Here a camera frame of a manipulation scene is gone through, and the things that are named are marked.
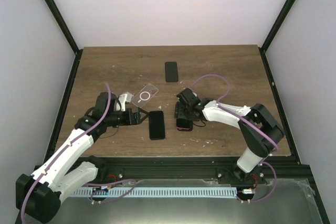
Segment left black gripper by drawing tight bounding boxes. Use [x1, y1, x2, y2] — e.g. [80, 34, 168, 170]
[106, 108, 150, 127]

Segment black phone case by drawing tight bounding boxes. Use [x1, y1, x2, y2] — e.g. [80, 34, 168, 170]
[175, 119, 194, 132]
[149, 111, 165, 140]

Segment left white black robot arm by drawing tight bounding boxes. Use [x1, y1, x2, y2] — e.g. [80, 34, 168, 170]
[16, 92, 148, 223]

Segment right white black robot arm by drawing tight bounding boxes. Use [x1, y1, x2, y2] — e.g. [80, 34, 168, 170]
[174, 88, 285, 184]

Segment clear magsafe phone case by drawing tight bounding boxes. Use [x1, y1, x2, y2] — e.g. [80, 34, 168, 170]
[131, 83, 159, 108]

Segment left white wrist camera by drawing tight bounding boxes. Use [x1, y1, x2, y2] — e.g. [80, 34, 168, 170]
[118, 92, 133, 111]

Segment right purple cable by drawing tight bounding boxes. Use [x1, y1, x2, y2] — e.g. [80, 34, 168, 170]
[190, 74, 280, 205]

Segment purple cable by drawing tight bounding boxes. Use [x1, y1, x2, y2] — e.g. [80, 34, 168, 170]
[190, 74, 280, 205]
[20, 82, 137, 223]

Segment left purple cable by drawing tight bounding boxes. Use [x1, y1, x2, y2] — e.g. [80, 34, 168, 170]
[20, 82, 137, 223]

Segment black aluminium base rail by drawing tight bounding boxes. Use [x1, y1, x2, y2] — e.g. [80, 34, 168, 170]
[94, 156, 313, 185]

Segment light blue slotted cable duct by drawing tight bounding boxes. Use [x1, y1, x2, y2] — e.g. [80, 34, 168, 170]
[70, 187, 237, 199]

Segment left black frame post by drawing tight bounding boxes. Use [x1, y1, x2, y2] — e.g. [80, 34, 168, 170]
[28, 0, 80, 55]

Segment black frame post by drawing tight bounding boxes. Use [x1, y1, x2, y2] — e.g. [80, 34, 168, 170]
[28, 0, 80, 55]
[261, 0, 314, 51]

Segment right black frame post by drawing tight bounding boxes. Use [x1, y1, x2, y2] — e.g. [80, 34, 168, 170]
[261, 0, 314, 51]

